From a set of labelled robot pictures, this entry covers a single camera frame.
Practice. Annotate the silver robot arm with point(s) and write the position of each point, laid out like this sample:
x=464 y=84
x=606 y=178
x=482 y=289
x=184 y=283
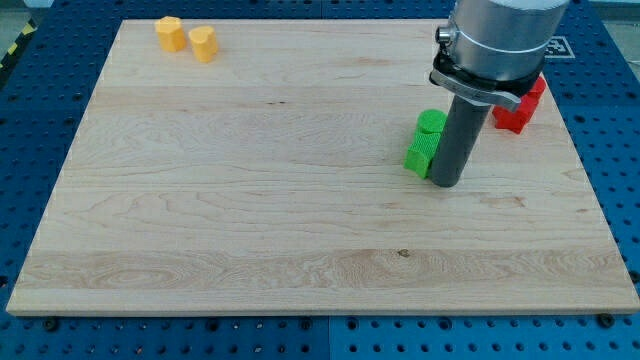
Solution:
x=491 y=52

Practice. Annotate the green circle block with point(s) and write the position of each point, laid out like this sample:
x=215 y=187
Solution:
x=431 y=121

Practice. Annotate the red circle block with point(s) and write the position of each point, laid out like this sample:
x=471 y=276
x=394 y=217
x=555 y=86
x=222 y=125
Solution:
x=538 y=88

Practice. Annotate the wooden board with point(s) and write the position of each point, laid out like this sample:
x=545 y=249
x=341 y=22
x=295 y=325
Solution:
x=271 y=181

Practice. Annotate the green star block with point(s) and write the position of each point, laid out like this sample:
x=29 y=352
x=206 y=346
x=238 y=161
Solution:
x=421 y=152

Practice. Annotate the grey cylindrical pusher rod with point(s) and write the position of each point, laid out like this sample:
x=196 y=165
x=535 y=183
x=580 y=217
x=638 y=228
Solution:
x=464 y=121

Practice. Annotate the yellow heart block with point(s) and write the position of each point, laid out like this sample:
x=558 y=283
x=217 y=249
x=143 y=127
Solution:
x=203 y=43

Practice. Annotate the red star block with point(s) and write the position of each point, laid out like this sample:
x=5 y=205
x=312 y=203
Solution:
x=517 y=120

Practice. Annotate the yellow hexagon block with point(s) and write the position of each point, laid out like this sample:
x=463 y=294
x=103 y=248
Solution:
x=170 y=33

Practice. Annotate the black white fiducial tag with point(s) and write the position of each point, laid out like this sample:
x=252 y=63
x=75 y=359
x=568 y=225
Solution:
x=559 y=47

